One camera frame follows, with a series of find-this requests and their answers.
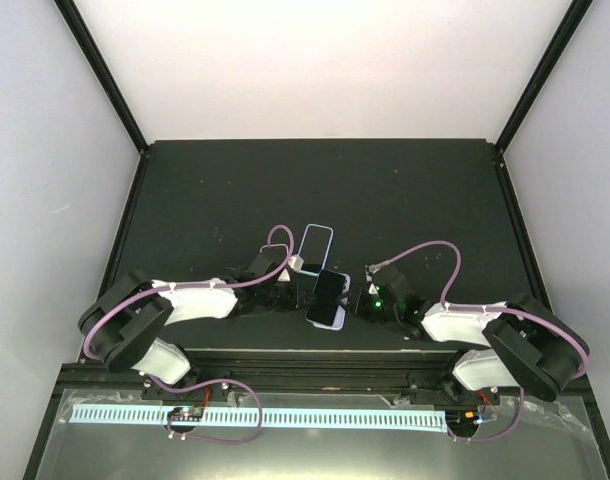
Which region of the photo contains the teal phone case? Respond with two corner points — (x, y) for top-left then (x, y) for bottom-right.
(304, 268), (348, 325)

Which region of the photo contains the light blue phone case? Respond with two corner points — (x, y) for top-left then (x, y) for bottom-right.
(297, 223), (335, 279)

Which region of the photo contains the pink-edged phone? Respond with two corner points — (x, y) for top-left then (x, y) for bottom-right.
(299, 226), (332, 276)

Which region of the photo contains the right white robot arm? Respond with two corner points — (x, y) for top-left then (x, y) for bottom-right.
(339, 265), (590, 403)

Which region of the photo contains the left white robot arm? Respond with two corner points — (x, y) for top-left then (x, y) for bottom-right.
(78, 245), (315, 399)

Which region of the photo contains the right controller board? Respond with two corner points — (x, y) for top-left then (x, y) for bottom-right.
(445, 410), (497, 426)

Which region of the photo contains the controller board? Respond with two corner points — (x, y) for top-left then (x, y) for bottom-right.
(167, 406), (203, 423)
(445, 410), (497, 426)

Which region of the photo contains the left controller board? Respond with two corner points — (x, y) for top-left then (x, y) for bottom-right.
(167, 406), (203, 423)

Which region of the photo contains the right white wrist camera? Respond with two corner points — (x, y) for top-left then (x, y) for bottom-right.
(364, 266), (379, 298)

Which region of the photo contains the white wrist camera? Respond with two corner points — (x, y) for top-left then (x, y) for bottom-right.
(277, 254), (304, 283)
(364, 266), (379, 298)

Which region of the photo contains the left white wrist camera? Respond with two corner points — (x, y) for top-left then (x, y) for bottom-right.
(277, 254), (304, 283)

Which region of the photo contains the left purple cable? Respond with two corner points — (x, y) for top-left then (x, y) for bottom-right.
(82, 224), (294, 444)

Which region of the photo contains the purple cable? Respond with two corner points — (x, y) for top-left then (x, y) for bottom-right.
(367, 240), (591, 444)
(82, 224), (294, 444)

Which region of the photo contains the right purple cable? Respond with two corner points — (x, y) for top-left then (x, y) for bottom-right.
(367, 240), (591, 444)

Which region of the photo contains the white slotted cable duct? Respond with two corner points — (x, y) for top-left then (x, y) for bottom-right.
(69, 404), (447, 433)

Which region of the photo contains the left black frame post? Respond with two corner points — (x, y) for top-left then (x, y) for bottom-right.
(54, 0), (149, 154)

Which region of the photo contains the black frame post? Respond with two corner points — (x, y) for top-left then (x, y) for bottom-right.
(54, 0), (149, 154)
(495, 0), (593, 154)

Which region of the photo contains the right black frame post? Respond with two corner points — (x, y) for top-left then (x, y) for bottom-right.
(495, 0), (593, 154)

